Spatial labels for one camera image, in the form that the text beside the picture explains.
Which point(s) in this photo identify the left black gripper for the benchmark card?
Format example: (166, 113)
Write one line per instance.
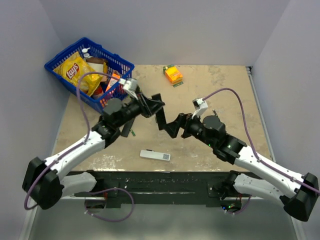
(148, 106)

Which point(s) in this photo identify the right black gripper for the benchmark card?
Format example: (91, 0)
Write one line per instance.
(183, 120)

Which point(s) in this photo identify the black remote control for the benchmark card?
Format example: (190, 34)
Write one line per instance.
(127, 128)
(161, 120)

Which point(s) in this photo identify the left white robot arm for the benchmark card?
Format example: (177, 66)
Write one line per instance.
(47, 181)

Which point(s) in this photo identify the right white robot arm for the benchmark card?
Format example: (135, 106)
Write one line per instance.
(297, 193)

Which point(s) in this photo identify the white remote control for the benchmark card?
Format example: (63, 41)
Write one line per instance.
(154, 155)

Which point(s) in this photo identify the orange sponge pack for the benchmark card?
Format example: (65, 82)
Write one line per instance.
(173, 75)

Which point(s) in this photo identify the orange white carton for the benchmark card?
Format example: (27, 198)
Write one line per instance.
(113, 79)

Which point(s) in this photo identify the blue plastic basket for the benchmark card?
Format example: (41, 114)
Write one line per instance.
(115, 63)

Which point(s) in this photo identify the brown white snack package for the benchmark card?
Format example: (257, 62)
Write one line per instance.
(98, 64)

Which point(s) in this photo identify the white pump bottle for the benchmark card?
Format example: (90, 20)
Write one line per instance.
(85, 53)

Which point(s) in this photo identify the yellow Lays chips bag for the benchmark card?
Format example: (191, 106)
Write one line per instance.
(73, 68)

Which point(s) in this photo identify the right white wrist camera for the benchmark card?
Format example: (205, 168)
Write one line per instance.
(200, 106)

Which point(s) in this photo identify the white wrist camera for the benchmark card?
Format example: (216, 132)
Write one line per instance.
(129, 86)
(200, 106)

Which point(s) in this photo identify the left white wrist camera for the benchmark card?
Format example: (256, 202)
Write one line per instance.
(129, 86)

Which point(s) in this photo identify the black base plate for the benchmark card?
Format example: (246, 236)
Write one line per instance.
(205, 188)

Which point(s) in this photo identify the aluminium frame rail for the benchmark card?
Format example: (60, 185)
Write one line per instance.
(65, 221)

